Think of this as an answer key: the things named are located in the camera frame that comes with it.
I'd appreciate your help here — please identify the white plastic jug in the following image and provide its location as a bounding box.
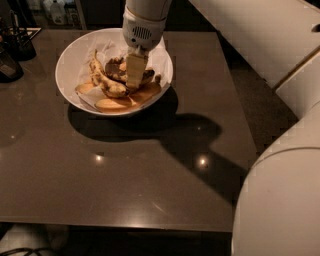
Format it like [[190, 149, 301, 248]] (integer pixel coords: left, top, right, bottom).
[[50, 0, 65, 25]]

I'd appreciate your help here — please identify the orange sweet potato left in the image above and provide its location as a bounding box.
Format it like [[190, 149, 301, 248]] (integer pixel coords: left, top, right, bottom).
[[75, 82, 95, 94]]

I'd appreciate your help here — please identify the orange sweet potato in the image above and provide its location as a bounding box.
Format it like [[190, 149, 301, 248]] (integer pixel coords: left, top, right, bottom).
[[95, 82, 162, 113], [75, 82, 95, 94]]

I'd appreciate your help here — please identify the spotted banana left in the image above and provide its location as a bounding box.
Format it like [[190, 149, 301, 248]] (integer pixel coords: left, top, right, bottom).
[[89, 50, 129, 98]]

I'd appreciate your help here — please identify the dark appliance left edge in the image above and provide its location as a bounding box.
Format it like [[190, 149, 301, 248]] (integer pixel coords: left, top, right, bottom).
[[0, 42, 24, 83]]

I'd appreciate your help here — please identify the dark cabinet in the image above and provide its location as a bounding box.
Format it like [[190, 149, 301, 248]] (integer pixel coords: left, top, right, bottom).
[[80, 0, 216, 32]]

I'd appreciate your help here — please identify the dark bruised banana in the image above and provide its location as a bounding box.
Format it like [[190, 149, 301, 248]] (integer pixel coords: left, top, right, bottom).
[[105, 57, 161, 86]]

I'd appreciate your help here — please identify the orange sweet potato front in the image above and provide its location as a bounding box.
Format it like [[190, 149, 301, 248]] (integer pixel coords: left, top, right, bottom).
[[95, 82, 162, 113]]

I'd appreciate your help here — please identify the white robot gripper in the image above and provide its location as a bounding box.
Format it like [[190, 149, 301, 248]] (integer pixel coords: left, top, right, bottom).
[[122, 8, 166, 90]]

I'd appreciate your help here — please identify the black cable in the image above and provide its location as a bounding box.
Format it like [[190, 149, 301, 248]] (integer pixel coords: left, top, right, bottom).
[[0, 246, 61, 256]]

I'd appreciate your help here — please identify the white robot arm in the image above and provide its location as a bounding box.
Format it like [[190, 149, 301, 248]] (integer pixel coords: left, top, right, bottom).
[[125, 0, 320, 256]]

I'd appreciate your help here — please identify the white paper liner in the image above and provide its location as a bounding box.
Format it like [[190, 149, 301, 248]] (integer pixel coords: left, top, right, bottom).
[[77, 30, 171, 108]]

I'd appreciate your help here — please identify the black utensil holder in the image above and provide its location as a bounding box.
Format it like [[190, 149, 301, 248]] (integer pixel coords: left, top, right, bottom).
[[0, 10, 41, 61]]

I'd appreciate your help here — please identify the white bowl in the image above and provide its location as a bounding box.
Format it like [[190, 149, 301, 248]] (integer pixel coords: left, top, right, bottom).
[[55, 28, 158, 117]]

